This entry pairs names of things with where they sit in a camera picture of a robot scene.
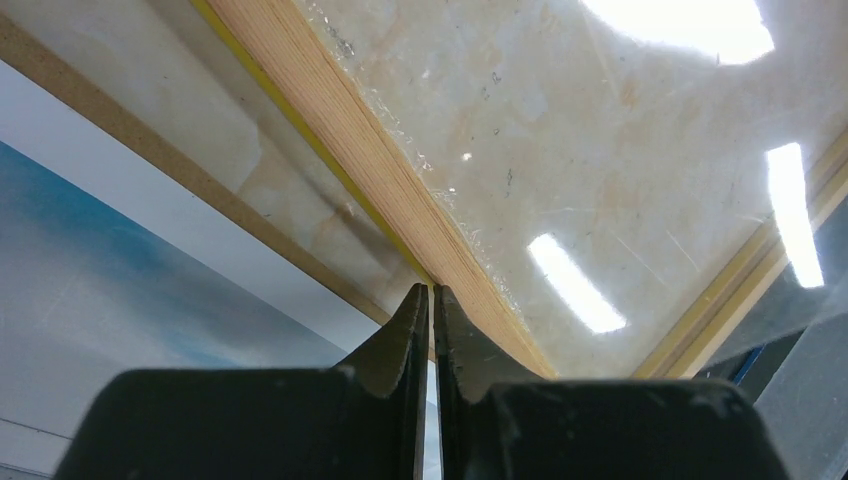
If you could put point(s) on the yellow wooden picture frame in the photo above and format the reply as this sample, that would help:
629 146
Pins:
609 187

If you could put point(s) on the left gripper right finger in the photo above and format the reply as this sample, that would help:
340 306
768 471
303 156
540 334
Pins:
499 420

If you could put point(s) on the building photo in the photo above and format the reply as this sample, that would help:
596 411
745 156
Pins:
107 264

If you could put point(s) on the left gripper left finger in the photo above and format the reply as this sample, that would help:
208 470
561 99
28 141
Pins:
362 418

